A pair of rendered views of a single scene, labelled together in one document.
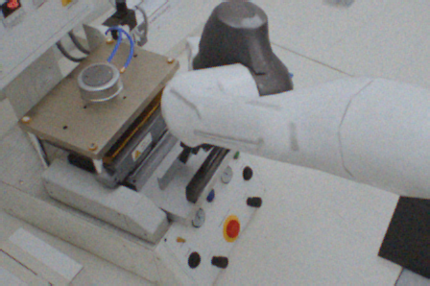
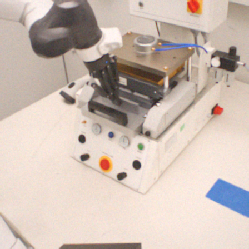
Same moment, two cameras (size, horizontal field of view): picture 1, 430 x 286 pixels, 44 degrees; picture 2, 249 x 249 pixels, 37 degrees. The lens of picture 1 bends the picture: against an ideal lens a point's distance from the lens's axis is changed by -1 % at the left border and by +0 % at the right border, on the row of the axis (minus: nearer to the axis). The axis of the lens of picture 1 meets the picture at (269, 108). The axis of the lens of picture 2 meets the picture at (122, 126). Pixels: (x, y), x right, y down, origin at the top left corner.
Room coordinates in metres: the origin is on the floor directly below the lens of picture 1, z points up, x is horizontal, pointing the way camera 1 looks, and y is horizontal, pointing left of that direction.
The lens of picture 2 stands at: (0.94, -0.80, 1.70)
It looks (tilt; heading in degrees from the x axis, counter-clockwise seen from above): 39 degrees down; 106
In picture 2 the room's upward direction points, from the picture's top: 5 degrees counter-clockwise
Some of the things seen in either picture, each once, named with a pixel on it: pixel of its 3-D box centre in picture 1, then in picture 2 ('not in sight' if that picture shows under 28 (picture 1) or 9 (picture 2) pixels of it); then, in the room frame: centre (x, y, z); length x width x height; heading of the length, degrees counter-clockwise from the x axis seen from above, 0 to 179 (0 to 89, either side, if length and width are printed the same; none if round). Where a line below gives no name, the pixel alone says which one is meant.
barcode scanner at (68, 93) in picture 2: not in sight; (80, 86); (0.39, 0.55, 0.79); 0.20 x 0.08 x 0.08; 57
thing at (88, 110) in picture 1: (98, 87); (156, 54); (0.77, 0.34, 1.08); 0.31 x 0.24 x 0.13; 155
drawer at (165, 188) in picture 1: (151, 150); (133, 96); (0.70, 0.24, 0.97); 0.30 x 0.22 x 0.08; 65
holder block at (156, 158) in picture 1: (131, 138); (140, 86); (0.72, 0.29, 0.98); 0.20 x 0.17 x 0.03; 155
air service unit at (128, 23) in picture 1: (122, 33); (222, 66); (0.99, 0.35, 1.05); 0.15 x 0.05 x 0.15; 155
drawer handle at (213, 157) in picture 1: (209, 167); (106, 112); (0.64, 0.12, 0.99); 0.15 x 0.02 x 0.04; 155
